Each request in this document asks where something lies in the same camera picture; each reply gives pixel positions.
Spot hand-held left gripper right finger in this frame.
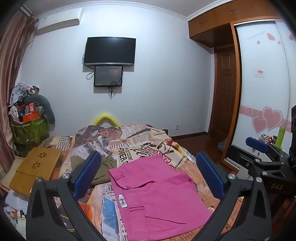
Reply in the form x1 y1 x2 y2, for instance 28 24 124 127
193 152 273 241

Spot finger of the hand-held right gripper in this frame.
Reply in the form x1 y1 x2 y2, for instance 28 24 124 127
245 137 290 160
228 145 289 181

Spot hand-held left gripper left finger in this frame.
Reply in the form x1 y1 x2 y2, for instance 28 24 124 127
26 151 110 241

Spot pink pants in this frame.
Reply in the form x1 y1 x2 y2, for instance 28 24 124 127
108 154 214 240

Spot olive green pants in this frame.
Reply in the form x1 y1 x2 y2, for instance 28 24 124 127
69 152 119 186

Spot green bottle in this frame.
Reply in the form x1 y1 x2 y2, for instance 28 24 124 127
276 127 285 149

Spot white patterned bed sheet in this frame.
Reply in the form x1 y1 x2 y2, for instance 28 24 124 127
183 148 198 164

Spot printed blanket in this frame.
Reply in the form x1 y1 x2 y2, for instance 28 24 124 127
39 124 245 241

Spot white sliding wardrobe door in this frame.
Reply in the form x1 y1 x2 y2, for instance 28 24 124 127
232 21 296 176

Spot wooden lap table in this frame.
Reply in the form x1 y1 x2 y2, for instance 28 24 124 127
9 147 64 197

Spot brown wooden door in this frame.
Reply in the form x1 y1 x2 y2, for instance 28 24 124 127
208 45 240 141

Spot yellow foam tube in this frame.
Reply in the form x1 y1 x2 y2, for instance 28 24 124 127
92 113 121 127

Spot green patterned bag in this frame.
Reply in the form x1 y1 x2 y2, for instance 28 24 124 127
10 116 50 156

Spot beige cardboard box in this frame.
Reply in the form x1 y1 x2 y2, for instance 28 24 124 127
0 156 26 188

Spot grey neck pillow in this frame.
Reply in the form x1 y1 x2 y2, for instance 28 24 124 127
24 95 56 124

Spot printed magazine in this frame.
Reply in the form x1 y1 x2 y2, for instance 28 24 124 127
3 206 28 239

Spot orange box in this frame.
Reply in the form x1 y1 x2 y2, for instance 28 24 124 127
22 103 40 123

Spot pile of mixed clutter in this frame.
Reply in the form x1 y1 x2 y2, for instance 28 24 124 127
8 83 40 121

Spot wooden wardrobe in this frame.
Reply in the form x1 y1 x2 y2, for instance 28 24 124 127
188 0 296 176

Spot striped brown curtain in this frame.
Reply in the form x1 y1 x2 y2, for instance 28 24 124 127
0 10 38 181

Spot white air conditioner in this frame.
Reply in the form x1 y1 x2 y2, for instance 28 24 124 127
36 7 84 36

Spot black television cable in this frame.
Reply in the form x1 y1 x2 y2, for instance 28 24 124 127
81 53 95 80

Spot small black wall monitor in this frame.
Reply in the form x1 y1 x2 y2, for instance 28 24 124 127
94 65 123 87

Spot black wall television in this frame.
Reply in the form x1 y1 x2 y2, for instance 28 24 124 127
83 36 136 66

